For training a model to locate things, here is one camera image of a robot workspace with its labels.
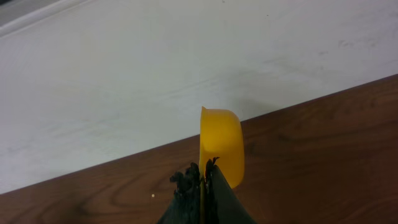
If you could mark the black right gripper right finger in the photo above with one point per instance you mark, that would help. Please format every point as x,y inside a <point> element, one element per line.
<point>220,203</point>

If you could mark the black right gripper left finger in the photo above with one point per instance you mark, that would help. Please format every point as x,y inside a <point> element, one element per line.
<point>185,205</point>

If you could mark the yellow measuring scoop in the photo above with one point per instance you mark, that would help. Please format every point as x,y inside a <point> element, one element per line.
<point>221,136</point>

